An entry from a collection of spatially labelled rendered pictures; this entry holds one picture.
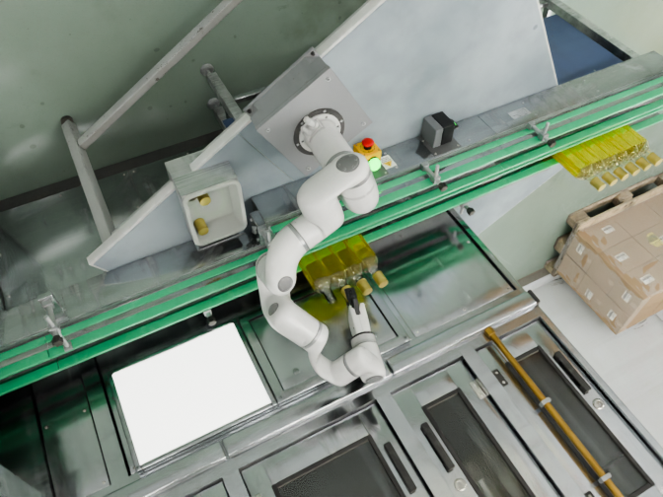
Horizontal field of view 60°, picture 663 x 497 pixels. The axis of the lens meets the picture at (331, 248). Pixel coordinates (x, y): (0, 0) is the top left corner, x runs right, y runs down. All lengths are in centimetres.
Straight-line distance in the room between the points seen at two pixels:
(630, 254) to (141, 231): 443
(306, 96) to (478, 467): 115
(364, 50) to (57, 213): 135
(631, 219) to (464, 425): 417
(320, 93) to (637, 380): 464
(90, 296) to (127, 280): 12
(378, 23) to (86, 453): 148
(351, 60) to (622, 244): 415
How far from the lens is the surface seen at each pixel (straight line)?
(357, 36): 171
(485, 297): 207
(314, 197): 136
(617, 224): 569
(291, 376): 182
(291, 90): 160
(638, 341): 598
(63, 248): 233
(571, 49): 273
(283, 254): 140
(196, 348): 191
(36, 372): 192
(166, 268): 187
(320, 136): 159
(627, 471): 196
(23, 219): 250
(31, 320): 191
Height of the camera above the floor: 201
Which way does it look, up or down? 33 degrees down
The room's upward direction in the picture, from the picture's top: 147 degrees clockwise
